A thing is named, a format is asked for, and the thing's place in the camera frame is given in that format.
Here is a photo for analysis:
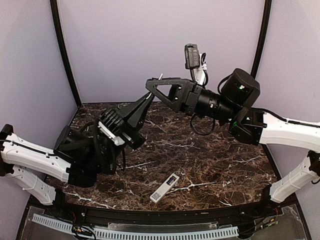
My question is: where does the black front rail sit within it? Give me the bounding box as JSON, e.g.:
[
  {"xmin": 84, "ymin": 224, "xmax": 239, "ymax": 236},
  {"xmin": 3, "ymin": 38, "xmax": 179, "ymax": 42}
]
[{"xmin": 46, "ymin": 202, "xmax": 279, "ymax": 226}]

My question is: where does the left black frame post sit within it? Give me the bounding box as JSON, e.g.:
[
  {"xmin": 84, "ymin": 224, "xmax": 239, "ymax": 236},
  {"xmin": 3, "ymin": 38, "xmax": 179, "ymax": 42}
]
[{"xmin": 49, "ymin": 0, "xmax": 82, "ymax": 108}]

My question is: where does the black frame post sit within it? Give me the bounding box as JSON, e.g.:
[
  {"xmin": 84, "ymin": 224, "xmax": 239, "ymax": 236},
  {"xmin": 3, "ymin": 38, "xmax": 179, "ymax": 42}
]
[
  {"xmin": 49, "ymin": 0, "xmax": 82, "ymax": 108},
  {"xmin": 250, "ymin": 0, "xmax": 272, "ymax": 78}
]

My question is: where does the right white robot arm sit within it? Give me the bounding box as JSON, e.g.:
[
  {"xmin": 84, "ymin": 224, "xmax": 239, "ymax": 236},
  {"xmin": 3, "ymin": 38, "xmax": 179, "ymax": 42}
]
[{"xmin": 145, "ymin": 68, "xmax": 320, "ymax": 217}]

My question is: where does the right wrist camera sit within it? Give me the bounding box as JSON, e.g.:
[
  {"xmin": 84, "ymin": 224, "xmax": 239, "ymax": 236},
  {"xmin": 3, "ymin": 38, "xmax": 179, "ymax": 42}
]
[{"xmin": 184, "ymin": 43, "xmax": 209, "ymax": 86}]

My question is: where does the right black frame post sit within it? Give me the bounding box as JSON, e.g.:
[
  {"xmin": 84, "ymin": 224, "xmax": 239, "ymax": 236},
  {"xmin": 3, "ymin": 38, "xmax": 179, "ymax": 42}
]
[{"xmin": 250, "ymin": 0, "xmax": 272, "ymax": 78}]

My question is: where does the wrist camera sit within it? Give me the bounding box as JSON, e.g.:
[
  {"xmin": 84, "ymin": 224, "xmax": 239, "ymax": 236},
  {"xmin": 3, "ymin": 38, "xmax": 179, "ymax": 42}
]
[
  {"xmin": 184, "ymin": 43, "xmax": 209, "ymax": 86},
  {"xmin": 98, "ymin": 109, "xmax": 125, "ymax": 146}
]

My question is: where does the white remote control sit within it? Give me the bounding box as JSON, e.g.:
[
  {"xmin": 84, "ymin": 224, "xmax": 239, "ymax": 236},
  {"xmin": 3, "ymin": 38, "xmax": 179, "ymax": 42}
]
[{"xmin": 149, "ymin": 173, "xmax": 180, "ymax": 204}]

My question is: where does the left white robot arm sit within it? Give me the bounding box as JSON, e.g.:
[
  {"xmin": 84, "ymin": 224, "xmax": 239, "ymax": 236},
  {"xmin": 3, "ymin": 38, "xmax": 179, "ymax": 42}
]
[{"xmin": 0, "ymin": 93, "xmax": 154, "ymax": 218}]

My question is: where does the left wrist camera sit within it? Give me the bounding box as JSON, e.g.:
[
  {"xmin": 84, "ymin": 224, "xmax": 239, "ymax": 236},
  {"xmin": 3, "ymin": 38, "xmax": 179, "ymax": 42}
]
[{"xmin": 98, "ymin": 109, "xmax": 125, "ymax": 146}]

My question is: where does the grey battery cover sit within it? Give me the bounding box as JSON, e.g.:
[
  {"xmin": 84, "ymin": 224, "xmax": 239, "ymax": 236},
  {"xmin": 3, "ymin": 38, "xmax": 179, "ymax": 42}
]
[{"xmin": 145, "ymin": 73, "xmax": 164, "ymax": 102}]

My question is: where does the white cable duct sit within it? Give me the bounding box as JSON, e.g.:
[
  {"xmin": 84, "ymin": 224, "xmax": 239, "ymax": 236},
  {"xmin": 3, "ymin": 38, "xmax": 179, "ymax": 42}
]
[{"xmin": 32, "ymin": 213, "xmax": 239, "ymax": 240}]

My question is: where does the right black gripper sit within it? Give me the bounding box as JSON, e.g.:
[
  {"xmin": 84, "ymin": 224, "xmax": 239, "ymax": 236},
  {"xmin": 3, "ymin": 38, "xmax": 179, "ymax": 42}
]
[{"xmin": 145, "ymin": 76, "xmax": 238, "ymax": 123}]

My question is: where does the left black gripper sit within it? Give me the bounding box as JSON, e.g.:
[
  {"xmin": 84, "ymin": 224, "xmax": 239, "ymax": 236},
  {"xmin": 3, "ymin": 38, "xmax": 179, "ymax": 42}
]
[{"xmin": 83, "ymin": 91, "xmax": 155, "ymax": 175}]

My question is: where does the blue battery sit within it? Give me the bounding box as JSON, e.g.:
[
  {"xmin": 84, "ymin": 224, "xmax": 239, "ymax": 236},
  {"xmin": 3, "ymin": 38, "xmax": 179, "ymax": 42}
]
[{"xmin": 166, "ymin": 176, "xmax": 176, "ymax": 186}]

